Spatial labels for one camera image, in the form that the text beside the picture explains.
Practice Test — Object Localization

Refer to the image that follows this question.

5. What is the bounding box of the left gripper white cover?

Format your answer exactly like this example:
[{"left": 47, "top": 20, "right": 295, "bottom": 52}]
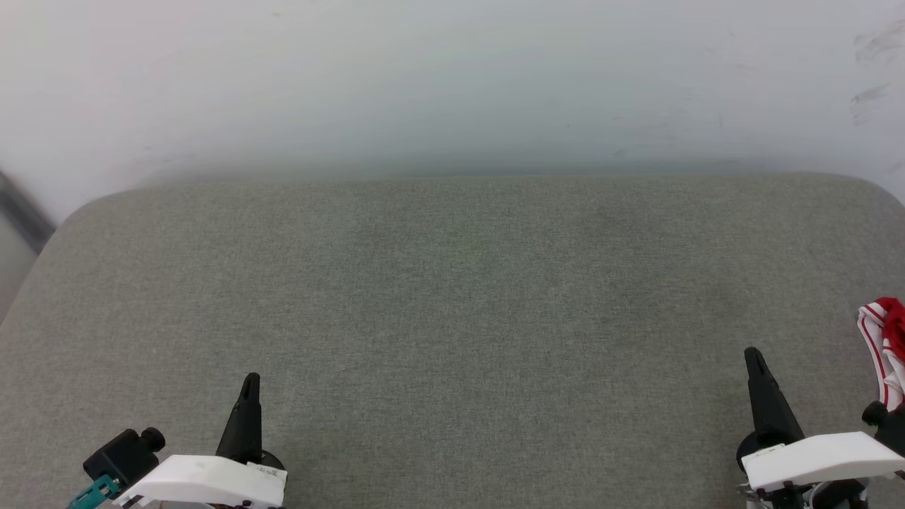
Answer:
[{"left": 113, "top": 373, "right": 288, "bottom": 509}]

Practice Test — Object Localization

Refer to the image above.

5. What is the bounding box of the grey fabric sofa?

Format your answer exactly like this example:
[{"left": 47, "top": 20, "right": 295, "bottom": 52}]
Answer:
[{"left": 0, "top": 173, "right": 905, "bottom": 509}]

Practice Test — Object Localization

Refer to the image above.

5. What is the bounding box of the teal cable connector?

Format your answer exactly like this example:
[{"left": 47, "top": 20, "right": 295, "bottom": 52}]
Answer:
[{"left": 67, "top": 474, "right": 121, "bottom": 509}]

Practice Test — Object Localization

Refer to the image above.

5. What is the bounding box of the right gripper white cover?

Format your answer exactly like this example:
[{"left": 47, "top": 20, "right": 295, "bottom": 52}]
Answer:
[{"left": 735, "top": 347, "right": 905, "bottom": 509}]

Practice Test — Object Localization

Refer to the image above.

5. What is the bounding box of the red basketball jersey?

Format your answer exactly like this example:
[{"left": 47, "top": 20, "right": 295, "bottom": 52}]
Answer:
[{"left": 857, "top": 297, "right": 905, "bottom": 412}]

